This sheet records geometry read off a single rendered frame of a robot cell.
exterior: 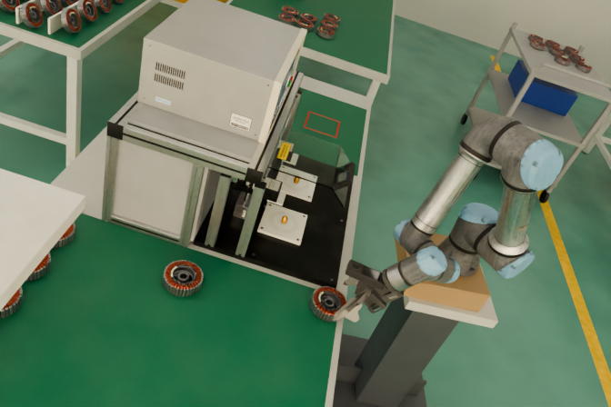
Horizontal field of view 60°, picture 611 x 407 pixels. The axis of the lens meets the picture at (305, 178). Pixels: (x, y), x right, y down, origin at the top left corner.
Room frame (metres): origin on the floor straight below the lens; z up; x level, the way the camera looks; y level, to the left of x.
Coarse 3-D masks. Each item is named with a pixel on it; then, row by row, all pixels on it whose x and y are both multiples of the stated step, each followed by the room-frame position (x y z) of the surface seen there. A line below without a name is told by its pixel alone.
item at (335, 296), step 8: (320, 288) 1.13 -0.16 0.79; (328, 288) 1.14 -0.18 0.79; (312, 296) 1.09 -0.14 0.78; (320, 296) 1.10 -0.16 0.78; (328, 296) 1.12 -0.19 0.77; (336, 296) 1.12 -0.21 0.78; (344, 296) 1.13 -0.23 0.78; (312, 304) 1.07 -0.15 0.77; (320, 304) 1.06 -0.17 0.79; (328, 304) 1.08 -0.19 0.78; (336, 304) 1.11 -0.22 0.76; (344, 304) 1.10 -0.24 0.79; (320, 312) 1.04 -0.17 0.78; (328, 312) 1.05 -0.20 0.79; (328, 320) 1.04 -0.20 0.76; (336, 320) 1.05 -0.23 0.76
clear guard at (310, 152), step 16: (304, 144) 1.43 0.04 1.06; (320, 144) 1.46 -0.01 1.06; (336, 144) 1.49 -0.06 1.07; (272, 160) 1.28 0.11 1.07; (288, 160) 1.31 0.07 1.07; (304, 160) 1.34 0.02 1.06; (320, 160) 1.37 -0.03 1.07; (336, 160) 1.40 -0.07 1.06; (304, 176) 1.26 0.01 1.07; (320, 176) 1.29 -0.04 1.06; (336, 176) 1.33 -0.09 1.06; (336, 192) 1.27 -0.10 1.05
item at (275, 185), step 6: (270, 180) 1.38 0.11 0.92; (276, 180) 1.39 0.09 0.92; (234, 186) 1.32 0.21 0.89; (240, 186) 1.32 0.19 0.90; (246, 186) 1.34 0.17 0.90; (270, 186) 1.35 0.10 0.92; (276, 186) 1.36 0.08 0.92; (246, 192) 1.32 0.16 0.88; (252, 192) 1.33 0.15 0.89; (270, 192) 1.33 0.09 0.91; (276, 192) 1.33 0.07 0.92; (282, 192) 1.39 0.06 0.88; (246, 198) 1.34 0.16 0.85; (264, 198) 1.33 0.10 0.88; (270, 198) 1.33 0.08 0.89; (276, 198) 1.33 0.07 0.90; (282, 198) 1.36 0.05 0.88; (282, 204) 1.33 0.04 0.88
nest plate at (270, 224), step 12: (264, 216) 1.36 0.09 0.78; (276, 216) 1.38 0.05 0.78; (288, 216) 1.40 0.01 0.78; (300, 216) 1.42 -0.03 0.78; (264, 228) 1.30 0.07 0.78; (276, 228) 1.32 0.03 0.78; (288, 228) 1.34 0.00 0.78; (300, 228) 1.36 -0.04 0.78; (288, 240) 1.29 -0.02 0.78; (300, 240) 1.31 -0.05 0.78
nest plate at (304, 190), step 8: (280, 176) 1.60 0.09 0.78; (288, 176) 1.62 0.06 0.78; (288, 184) 1.57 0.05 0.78; (296, 184) 1.59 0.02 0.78; (304, 184) 1.61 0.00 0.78; (312, 184) 1.62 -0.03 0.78; (288, 192) 1.53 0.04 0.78; (296, 192) 1.55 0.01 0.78; (304, 192) 1.56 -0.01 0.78; (312, 192) 1.58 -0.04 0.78
